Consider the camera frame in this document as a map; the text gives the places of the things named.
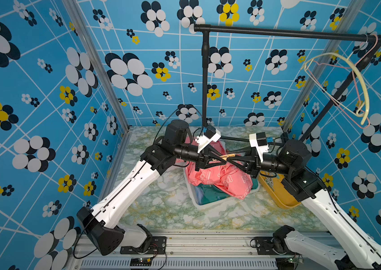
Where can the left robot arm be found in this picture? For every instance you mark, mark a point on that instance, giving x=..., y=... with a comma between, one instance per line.
x=101, y=222

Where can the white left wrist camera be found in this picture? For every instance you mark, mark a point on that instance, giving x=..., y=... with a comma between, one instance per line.
x=210, y=134

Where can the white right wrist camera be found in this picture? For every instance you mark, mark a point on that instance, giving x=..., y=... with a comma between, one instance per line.
x=260, y=145

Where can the green jacket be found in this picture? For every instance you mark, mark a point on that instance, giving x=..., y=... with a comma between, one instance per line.
x=209, y=194

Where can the pink clothes hanger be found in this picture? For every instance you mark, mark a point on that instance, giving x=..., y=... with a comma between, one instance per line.
x=355, y=84

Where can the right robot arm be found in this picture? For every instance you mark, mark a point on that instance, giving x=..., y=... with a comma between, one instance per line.
x=357, y=252

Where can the white plastic basket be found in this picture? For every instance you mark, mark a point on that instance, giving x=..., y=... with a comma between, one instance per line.
x=193, y=195

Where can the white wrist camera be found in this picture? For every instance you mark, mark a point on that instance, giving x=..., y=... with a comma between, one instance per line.
x=260, y=145
x=210, y=134

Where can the pink jacket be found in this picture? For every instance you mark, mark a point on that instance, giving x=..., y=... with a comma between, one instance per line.
x=224, y=175

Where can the small black electronics board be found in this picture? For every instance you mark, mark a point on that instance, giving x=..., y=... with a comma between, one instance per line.
x=141, y=262

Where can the white hanger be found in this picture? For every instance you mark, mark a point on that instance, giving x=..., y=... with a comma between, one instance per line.
x=352, y=77

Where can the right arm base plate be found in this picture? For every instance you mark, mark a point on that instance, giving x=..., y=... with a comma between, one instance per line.
x=269, y=246

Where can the yellow plastic tray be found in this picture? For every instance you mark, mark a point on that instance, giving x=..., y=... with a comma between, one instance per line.
x=272, y=183

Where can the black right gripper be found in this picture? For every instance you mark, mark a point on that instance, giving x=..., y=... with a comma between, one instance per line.
x=253, y=164

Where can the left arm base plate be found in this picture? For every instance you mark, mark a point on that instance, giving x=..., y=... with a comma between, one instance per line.
x=154, y=245

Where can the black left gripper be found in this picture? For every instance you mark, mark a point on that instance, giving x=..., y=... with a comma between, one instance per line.
x=203, y=158

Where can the black clothes rack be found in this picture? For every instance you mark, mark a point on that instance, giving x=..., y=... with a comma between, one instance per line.
x=206, y=29

